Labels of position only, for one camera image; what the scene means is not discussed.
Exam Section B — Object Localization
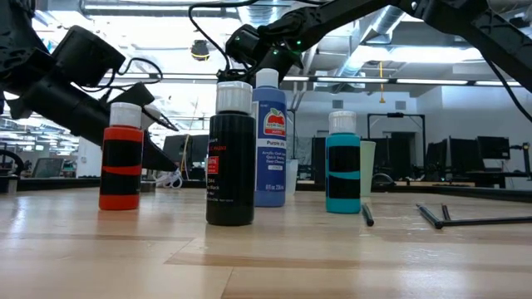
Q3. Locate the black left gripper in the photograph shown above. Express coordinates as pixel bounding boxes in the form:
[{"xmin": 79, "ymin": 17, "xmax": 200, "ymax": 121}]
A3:
[{"xmin": 78, "ymin": 108, "xmax": 178, "ymax": 172}]

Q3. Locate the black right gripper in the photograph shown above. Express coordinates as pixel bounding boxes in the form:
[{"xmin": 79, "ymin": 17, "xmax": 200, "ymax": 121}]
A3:
[{"xmin": 215, "ymin": 61, "xmax": 267, "ymax": 84}]

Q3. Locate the small red paint bottle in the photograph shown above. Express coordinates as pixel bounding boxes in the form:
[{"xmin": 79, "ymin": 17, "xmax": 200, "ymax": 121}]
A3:
[{"xmin": 98, "ymin": 102, "xmax": 145, "ymax": 212}]

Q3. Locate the small black paint bottle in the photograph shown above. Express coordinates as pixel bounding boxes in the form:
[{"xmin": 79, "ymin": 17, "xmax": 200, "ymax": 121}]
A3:
[{"xmin": 205, "ymin": 81, "xmax": 257, "ymax": 228}]

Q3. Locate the large purple paint bottle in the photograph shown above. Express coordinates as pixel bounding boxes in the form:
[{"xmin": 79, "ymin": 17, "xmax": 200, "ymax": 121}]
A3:
[{"xmin": 252, "ymin": 68, "xmax": 288, "ymax": 208}]

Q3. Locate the small teal paint bottle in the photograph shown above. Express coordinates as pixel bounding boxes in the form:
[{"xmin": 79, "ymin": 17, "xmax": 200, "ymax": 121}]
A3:
[{"xmin": 325, "ymin": 110, "xmax": 362, "ymax": 215}]

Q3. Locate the dark background monitor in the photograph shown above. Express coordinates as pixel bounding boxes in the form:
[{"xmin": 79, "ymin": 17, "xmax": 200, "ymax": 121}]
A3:
[
  {"xmin": 448, "ymin": 137, "xmax": 485, "ymax": 174},
  {"xmin": 476, "ymin": 135, "xmax": 511, "ymax": 161},
  {"xmin": 161, "ymin": 133, "xmax": 211, "ymax": 175}
]

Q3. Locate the white building column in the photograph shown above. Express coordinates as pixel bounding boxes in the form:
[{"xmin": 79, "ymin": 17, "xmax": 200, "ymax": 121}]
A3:
[{"xmin": 76, "ymin": 136, "xmax": 103, "ymax": 179}]

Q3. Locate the open grey laptop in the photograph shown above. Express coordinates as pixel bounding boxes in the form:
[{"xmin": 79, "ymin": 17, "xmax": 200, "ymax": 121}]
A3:
[{"xmin": 32, "ymin": 156, "xmax": 66, "ymax": 179}]

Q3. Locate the long overhead light bar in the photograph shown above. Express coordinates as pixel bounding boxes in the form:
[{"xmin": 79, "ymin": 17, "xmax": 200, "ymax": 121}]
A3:
[{"xmin": 99, "ymin": 72, "xmax": 525, "ymax": 86}]

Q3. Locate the pale green plastic cup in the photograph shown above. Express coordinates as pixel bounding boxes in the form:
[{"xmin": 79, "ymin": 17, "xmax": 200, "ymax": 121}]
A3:
[{"xmin": 359, "ymin": 140, "xmax": 377, "ymax": 198}]

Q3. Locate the coiled white cable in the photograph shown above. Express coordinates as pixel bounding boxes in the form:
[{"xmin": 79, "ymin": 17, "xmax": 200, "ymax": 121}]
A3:
[{"xmin": 151, "ymin": 168, "xmax": 184, "ymax": 190}]

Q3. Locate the black ceiling cord reel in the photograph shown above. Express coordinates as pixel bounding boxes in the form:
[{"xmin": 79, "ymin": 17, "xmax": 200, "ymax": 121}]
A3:
[{"xmin": 190, "ymin": 39, "xmax": 211, "ymax": 62}]

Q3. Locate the silver ribbed ceiling duct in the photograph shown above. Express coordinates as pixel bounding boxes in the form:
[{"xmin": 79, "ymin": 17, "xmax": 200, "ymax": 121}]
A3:
[{"xmin": 240, "ymin": 3, "xmax": 283, "ymax": 27}]

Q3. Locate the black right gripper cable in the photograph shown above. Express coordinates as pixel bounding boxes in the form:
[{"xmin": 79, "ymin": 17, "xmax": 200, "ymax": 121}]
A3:
[{"xmin": 188, "ymin": 0, "xmax": 259, "ymax": 71}]

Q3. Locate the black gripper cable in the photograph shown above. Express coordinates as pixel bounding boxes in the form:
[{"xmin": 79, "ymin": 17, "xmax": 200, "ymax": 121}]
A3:
[
  {"xmin": 78, "ymin": 56, "xmax": 164, "ymax": 93},
  {"xmin": 188, "ymin": 0, "xmax": 259, "ymax": 71}
]

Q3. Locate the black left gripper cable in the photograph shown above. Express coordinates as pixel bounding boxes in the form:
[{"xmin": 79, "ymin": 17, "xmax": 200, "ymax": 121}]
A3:
[{"xmin": 78, "ymin": 56, "xmax": 164, "ymax": 93}]

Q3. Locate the yellow hanging cord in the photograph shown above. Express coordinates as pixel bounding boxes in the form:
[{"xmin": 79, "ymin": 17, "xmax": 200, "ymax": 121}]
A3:
[{"xmin": 377, "ymin": 61, "xmax": 387, "ymax": 105}]

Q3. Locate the black aluminium table frame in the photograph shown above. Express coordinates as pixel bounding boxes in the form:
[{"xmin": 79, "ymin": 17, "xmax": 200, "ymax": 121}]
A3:
[{"xmin": 0, "ymin": 176, "xmax": 532, "ymax": 204}]

